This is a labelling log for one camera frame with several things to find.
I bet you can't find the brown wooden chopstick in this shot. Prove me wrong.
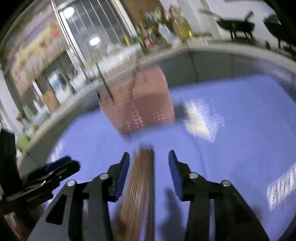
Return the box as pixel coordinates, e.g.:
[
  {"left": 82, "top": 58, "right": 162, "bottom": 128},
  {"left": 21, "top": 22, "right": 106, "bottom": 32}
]
[
  {"left": 140, "top": 145, "right": 155, "bottom": 240},
  {"left": 113, "top": 145, "right": 149, "bottom": 240}
]

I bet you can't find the chrome kitchen faucet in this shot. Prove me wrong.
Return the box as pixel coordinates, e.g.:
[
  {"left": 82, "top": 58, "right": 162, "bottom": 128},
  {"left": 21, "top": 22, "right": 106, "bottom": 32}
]
[{"left": 48, "top": 69, "right": 76, "bottom": 96}]

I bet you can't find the green bowl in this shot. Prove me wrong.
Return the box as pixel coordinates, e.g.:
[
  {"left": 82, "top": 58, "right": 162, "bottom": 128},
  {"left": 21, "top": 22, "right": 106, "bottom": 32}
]
[{"left": 16, "top": 134, "right": 30, "bottom": 152}]

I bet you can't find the wooden cutting board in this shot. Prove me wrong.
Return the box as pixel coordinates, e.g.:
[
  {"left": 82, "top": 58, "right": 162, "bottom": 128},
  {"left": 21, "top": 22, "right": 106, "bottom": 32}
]
[{"left": 42, "top": 89, "right": 60, "bottom": 112}]

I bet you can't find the blue patterned tablecloth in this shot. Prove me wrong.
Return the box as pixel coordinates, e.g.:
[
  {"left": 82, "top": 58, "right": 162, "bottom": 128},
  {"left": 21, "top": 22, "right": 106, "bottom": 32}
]
[{"left": 47, "top": 75, "right": 295, "bottom": 240}]

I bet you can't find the pink perforated utensil basket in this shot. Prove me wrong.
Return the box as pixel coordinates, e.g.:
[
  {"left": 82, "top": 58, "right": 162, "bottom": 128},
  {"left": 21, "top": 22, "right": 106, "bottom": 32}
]
[{"left": 99, "top": 65, "right": 175, "bottom": 135}]

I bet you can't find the fruit print window blind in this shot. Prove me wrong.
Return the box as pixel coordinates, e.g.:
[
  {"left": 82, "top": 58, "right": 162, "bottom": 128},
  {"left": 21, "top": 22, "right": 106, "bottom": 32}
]
[{"left": 4, "top": 3, "right": 67, "bottom": 95}]

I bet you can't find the barred window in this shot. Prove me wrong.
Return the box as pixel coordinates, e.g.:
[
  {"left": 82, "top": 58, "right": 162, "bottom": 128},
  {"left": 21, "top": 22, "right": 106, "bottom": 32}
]
[{"left": 51, "top": 0, "right": 139, "bottom": 75}]

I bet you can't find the white plastic jug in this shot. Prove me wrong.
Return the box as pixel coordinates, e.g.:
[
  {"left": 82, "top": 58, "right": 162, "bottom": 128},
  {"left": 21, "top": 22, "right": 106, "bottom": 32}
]
[{"left": 158, "top": 23, "right": 174, "bottom": 45}]

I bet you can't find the yellow cooking oil bottle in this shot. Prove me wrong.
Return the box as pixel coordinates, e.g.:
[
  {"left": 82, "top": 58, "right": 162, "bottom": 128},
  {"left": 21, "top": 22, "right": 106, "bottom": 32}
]
[{"left": 172, "top": 18, "right": 194, "bottom": 42}]

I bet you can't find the wok with steel lid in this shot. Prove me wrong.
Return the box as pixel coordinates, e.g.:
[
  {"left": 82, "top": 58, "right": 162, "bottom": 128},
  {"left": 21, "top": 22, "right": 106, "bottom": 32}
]
[{"left": 263, "top": 14, "right": 295, "bottom": 48}]

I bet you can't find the black wok with handle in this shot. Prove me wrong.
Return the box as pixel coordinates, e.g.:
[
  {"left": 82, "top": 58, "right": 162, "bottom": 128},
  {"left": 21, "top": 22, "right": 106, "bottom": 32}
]
[{"left": 199, "top": 9, "right": 256, "bottom": 42}]

